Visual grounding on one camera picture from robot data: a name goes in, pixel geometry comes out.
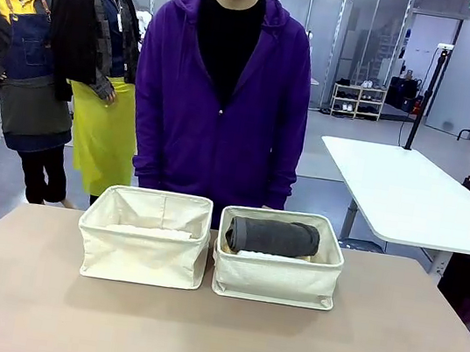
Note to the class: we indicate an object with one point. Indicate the grey towel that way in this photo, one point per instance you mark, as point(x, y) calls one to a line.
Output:
point(274, 237)

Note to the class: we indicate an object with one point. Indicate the white towel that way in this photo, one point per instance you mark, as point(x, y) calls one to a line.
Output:
point(271, 257)

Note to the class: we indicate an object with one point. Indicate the purple-sleeved left forearm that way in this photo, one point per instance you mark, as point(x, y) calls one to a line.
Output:
point(285, 166)

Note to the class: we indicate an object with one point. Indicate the purple-sleeved right forearm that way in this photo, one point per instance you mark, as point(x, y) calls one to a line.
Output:
point(144, 149)

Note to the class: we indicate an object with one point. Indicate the person in purple hoodie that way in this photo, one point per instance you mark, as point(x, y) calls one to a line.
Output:
point(207, 127)

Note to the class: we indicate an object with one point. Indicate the cream fabric basket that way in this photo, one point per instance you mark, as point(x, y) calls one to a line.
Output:
point(272, 279)
point(139, 254)

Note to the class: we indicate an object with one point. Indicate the mannequin with yellow-green apron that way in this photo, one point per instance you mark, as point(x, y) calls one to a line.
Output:
point(100, 129)

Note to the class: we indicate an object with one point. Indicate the wooden shoe rack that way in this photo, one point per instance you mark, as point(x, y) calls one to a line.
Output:
point(358, 102)

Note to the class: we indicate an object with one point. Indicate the white table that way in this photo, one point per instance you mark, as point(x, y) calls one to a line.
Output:
point(400, 192)

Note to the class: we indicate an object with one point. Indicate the black bags pile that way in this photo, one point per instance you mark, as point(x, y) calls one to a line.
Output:
point(403, 92)

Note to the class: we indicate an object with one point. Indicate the mannequin with denim apron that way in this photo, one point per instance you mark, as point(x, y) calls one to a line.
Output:
point(27, 87)

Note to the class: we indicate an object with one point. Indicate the black camera stand pole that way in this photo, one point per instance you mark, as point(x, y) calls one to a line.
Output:
point(426, 94)

